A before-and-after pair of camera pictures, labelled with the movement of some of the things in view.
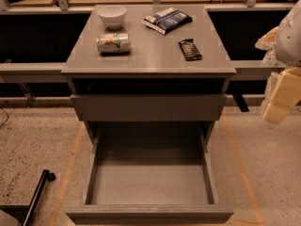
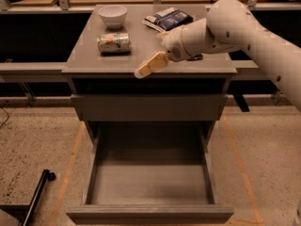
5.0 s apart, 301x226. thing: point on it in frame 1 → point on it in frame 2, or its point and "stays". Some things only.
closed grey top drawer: (146, 107) stays
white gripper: (289, 42) → (173, 46)
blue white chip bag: (166, 21) stays
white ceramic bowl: (112, 16) stays
